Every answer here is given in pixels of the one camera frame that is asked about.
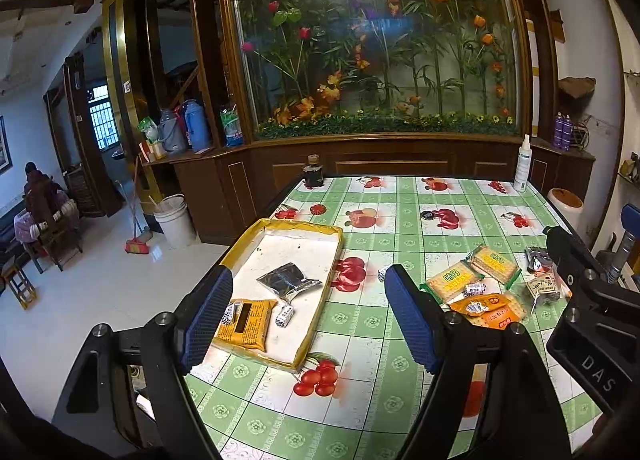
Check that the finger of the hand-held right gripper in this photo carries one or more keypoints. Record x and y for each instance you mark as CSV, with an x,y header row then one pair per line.
x,y
565,252

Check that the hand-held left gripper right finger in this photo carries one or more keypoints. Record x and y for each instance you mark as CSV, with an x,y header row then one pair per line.
x,y
412,320

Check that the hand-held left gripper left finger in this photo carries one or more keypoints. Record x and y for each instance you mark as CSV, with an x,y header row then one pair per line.
x,y
207,320

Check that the white blue candy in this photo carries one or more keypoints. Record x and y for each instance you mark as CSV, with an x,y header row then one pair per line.
x,y
475,289
283,316
231,313

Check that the silver foil packet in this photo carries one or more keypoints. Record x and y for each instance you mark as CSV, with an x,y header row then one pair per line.
x,y
287,282
537,257

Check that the brown white snack packet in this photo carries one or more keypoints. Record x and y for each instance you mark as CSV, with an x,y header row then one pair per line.
x,y
544,286

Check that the orange snack packet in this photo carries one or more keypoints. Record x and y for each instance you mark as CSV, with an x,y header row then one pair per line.
x,y
252,325

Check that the yellow cracker packet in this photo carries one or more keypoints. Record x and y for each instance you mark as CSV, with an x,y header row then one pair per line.
x,y
450,281
495,262

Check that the orange cracker packet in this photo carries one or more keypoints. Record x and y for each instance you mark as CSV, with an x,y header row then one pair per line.
x,y
500,316

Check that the yellow cardboard tray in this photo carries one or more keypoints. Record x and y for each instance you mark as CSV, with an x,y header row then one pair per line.
x,y
300,250

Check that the white bin with orange lid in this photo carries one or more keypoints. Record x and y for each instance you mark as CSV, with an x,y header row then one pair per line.
x,y
566,202

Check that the grey metal cylinder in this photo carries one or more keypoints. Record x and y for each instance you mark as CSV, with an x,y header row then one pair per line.
x,y
620,250

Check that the fruit print tablecloth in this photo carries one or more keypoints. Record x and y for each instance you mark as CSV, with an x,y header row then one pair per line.
x,y
380,240

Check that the white spray bottle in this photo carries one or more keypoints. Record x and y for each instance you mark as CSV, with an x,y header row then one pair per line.
x,y
522,165

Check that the white bucket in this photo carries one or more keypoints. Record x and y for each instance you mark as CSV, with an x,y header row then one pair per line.
x,y
175,222

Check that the red broom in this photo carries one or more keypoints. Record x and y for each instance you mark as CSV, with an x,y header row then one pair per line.
x,y
136,245

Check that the wooden chair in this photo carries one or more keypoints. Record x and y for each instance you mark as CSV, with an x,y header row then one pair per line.
x,y
60,245

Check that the dark glass bottle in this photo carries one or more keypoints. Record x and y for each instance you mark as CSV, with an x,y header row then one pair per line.
x,y
313,172

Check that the grey thermos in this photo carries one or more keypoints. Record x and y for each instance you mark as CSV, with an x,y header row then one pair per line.
x,y
172,135

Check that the wooden stool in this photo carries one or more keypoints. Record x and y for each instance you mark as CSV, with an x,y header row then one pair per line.
x,y
20,285

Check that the blue thermos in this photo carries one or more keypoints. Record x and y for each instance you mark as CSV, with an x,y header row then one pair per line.
x,y
196,127

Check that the blue green plastic bottle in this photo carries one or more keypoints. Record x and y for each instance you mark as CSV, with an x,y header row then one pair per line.
x,y
231,127

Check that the green bag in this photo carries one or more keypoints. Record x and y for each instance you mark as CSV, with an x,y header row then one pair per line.
x,y
148,130

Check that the barred window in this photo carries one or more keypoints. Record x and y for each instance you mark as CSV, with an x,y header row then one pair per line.
x,y
104,117

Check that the glass flower display case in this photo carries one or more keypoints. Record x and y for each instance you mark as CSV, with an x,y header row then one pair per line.
x,y
375,65

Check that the gold trimmed wooden pillar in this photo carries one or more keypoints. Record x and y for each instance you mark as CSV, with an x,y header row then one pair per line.
x,y
127,65

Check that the framed wall picture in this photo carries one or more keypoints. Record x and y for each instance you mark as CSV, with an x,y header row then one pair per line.
x,y
4,145

